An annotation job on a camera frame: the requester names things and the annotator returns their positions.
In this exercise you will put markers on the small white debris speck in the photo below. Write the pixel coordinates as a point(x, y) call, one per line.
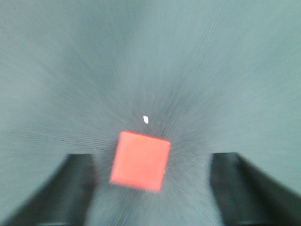
point(145, 119)

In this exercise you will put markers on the red magnetic cube block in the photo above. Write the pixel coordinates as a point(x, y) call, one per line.
point(140, 161)

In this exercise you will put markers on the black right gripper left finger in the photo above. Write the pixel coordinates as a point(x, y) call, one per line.
point(64, 200)

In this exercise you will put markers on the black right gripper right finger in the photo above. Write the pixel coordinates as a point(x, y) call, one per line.
point(248, 197)

